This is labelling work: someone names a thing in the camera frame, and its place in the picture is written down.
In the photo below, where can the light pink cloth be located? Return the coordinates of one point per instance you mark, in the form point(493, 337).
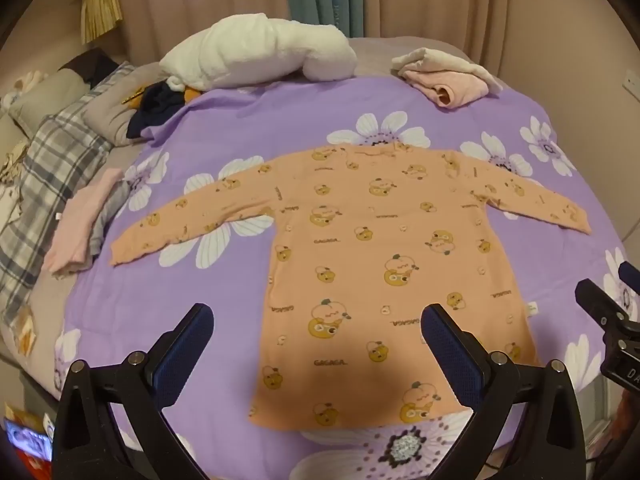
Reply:
point(80, 225)

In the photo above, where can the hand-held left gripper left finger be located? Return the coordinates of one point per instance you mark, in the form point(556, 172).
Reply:
point(184, 357)

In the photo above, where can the grey plaid blanket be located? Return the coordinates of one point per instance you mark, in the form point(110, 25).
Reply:
point(55, 160)

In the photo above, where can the white wall socket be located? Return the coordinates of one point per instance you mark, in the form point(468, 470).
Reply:
point(632, 80)

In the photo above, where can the orange garment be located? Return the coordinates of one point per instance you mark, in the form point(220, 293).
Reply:
point(191, 96)

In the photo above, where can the orange cartoon print shirt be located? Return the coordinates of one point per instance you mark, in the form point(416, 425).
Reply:
point(350, 260)

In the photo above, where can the colourful printed packet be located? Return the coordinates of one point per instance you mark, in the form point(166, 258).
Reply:
point(27, 440)

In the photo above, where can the cream folded garment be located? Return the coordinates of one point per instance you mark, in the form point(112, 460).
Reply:
point(440, 60)

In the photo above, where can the purple floral bedsheet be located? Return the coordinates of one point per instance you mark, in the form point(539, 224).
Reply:
point(250, 125)

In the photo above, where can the grey pillow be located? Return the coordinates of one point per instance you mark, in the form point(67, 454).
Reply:
point(45, 92)

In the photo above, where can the navy dark clothes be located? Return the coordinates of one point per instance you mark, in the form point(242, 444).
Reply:
point(155, 110)

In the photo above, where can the white plush blanket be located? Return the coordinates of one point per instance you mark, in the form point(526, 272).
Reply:
point(250, 50)

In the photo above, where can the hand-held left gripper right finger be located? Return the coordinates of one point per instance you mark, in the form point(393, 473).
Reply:
point(451, 357)

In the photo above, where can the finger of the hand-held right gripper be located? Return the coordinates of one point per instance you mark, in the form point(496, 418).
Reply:
point(596, 301)
point(631, 274)

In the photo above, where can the yellow paper tassel bundle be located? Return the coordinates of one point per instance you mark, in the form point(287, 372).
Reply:
point(102, 7)

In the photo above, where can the pink folded garment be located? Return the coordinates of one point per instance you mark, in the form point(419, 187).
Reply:
point(450, 91)

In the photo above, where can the dark brown cloth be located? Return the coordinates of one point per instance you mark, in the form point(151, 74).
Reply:
point(92, 65)

